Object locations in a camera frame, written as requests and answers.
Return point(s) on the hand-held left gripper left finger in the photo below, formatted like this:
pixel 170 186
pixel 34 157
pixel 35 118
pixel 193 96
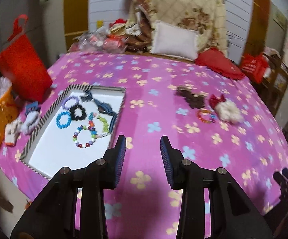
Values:
pixel 120 159

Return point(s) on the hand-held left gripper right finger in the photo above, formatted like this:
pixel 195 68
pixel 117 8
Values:
pixel 165 159

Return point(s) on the striped cardboard box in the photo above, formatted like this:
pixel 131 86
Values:
pixel 59 151

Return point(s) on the black scrunchie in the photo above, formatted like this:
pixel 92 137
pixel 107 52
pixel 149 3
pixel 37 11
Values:
pixel 72 110

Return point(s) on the brown scrunchie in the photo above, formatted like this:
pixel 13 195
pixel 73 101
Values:
pixel 196 100
pixel 183 91

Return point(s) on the white dotted scrunchie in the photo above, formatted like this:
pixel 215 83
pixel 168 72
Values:
pixel 228 113

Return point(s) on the red satin bow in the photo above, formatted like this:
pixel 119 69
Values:
pixel 216 99

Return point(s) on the wooden chair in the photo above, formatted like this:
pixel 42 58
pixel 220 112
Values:
pixel 281 79

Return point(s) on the blue hair claw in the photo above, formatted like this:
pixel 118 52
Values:
pixel 32 107

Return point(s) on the red frilled cushion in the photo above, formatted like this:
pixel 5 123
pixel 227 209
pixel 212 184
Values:
pixel 216 62

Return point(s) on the red printed shopping bag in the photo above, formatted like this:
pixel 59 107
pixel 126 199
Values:
pixel 254 67

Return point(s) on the white pillow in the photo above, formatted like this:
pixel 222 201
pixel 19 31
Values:
pixel 173 39

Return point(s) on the clear plastic bags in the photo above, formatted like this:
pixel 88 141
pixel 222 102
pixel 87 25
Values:
pixel 91 41

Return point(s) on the brown floral cloth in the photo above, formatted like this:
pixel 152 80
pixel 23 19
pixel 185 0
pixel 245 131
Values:
pixel 140 34

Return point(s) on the red tote bag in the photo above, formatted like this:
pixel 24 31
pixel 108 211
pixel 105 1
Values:
pixel 24 67

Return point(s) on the cream floral quilt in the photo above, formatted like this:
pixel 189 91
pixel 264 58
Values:
pixel 183 2

